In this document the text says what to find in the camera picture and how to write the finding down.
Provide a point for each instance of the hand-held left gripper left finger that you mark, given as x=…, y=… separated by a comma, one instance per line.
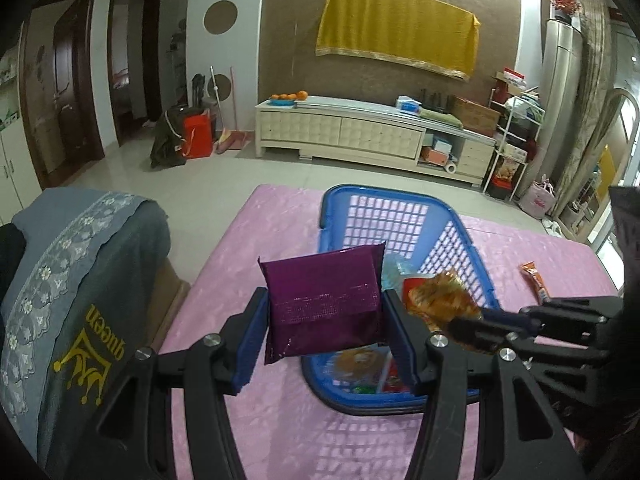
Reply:
x=250, y=340

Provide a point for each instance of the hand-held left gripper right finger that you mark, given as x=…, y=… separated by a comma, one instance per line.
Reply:
x=400, y=340

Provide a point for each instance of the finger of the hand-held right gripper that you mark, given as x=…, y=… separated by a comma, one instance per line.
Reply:
x=480, y=332
x=500, y=316

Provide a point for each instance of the blue cake packet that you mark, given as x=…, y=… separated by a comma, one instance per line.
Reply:
x=396, y=269
x=362, y=362

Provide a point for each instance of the yellow orange snack packet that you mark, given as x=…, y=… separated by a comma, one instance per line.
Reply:
x=440, y=300

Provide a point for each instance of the green cracker packet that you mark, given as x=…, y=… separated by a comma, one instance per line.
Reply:
x=367, y=389

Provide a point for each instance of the purple snack packet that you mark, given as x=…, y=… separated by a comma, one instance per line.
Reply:
x=320, y=305

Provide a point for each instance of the blue plastic basket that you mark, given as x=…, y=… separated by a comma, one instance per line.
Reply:
x=400, y=220

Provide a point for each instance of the orange stick snack packet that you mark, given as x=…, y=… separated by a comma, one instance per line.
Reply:
x=534, y=279

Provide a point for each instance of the white slippers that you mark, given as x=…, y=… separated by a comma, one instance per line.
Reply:
x=553, y=229

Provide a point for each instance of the pink tote bag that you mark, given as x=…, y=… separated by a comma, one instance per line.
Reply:
x=536, y=199

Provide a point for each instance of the red gift box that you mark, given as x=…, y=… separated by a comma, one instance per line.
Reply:
x=504, y=177

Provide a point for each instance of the grey chair cover floral trim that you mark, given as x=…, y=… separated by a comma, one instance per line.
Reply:
x=115, y=270

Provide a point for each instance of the white paper roll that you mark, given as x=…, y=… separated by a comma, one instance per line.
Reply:
x=451, y=167

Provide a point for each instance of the white carton box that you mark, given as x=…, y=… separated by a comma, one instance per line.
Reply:
x=514, y=153

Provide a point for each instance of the orange box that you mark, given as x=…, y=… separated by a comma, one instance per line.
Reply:
x=434, y=157

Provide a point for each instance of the light blue box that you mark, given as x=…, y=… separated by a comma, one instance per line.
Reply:
x=442, y=145

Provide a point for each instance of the yellow hanging garment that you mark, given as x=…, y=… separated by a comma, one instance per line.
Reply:
x=606, y=166

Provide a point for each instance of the white metal rack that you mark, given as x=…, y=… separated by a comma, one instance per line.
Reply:
x=500, y=125

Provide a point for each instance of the pink broom with dustpan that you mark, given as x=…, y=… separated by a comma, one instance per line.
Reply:
x=232, y=141

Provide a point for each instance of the brown cardboard box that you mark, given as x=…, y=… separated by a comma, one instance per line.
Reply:
x=475, y=116

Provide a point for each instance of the green folded pad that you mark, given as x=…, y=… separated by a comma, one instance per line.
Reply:
x=440, y=117

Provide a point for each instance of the red shopping bag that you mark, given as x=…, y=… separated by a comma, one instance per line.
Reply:
x=196, y=137

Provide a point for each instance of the cream tv cabinet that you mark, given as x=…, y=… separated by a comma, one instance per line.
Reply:
x=350, y=132

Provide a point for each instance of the tower air conditioner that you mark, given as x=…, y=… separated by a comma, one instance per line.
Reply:
x=557, y=110

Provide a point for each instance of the dark duffel bag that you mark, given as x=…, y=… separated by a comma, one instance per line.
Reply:
x=167, y=140

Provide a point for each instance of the black router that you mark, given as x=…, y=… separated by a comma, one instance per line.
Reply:
x=432, y=100

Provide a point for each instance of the blue tissue box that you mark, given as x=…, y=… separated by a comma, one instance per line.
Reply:
x=407, y=104

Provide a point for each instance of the arched standing mirror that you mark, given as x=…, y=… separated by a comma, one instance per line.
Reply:
x=612, y=110

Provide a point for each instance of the white mop pole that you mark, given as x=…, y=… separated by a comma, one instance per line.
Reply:
x=216, y=105

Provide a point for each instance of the patterned curtain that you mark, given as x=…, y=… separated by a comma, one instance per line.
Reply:
x=590, y=90

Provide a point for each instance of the plate of oranges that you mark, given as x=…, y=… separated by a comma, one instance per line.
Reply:
x=289, y=98

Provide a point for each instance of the small black bag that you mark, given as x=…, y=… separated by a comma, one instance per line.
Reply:
x=199, y=91

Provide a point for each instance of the glass sliding door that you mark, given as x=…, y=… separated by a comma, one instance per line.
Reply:
x=631, y=60

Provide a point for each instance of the white cupboard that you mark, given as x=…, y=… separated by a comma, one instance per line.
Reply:
x=15, y=170

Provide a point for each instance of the dark wooden door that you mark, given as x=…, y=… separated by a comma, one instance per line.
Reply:
x=60, y=90

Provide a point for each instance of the red flower vase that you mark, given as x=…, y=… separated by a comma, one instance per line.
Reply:
x=564, y=2

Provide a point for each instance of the round brown wall disc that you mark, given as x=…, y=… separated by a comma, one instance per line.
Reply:
x=227, y=85
x=220, y=16

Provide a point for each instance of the dark wooden doorway frame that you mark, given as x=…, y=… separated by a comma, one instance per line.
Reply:
x=152, y=60

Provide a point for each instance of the yellow wall cloth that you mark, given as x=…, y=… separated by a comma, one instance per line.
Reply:
x=395, y=27

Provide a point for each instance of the wall shelf with ornaments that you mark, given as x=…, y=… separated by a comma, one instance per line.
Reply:
x=7, y=90

